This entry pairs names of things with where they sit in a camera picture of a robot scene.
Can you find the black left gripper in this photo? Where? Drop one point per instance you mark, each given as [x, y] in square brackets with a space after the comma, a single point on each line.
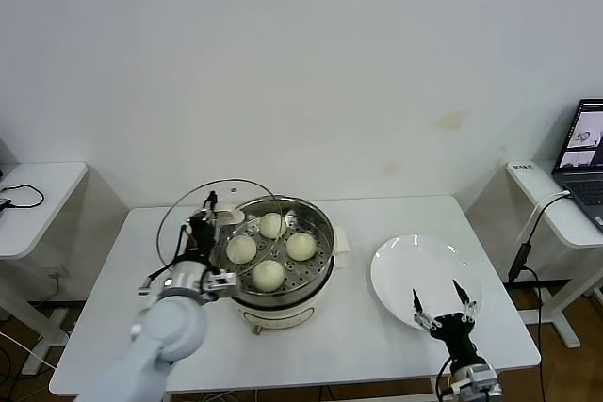
[203, 242]

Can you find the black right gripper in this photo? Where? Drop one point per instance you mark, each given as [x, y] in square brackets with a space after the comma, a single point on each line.
[454, 336]

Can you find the round glass lid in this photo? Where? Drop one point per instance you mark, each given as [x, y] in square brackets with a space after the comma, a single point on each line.
[231, 214]

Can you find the white steamed baozi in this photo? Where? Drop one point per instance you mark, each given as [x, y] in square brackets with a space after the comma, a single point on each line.
[267, 276]
[241, 250]
[301, 246]
[272, 225]

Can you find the perforated steel steamer basket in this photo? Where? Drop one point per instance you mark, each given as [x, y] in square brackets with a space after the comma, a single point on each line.
[311, 275]

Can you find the round white plate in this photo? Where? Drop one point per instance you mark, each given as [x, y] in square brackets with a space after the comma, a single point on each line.
[414, 270]

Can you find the cream electric cooker pot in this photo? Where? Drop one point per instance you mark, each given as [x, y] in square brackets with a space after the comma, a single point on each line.
[278, 315]

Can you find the white side table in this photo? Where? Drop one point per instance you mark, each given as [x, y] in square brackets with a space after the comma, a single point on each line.
[542, 185]
[42, 195]

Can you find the small label sticker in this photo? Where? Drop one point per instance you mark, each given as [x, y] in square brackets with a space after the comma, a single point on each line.
[523, 167]

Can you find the grey open laptop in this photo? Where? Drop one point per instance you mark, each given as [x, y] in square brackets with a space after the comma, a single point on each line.
[584, 190]

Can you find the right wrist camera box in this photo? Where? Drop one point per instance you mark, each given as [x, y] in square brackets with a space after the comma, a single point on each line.
[476, 378]

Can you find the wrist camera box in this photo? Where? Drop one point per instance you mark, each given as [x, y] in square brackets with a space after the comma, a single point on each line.
[223, 283]
[476, 378]

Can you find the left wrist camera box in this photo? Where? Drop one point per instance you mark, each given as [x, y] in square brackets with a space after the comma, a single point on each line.
[223, 283]

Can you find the white wall socket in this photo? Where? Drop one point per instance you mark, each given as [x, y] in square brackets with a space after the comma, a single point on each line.
[56, 274]

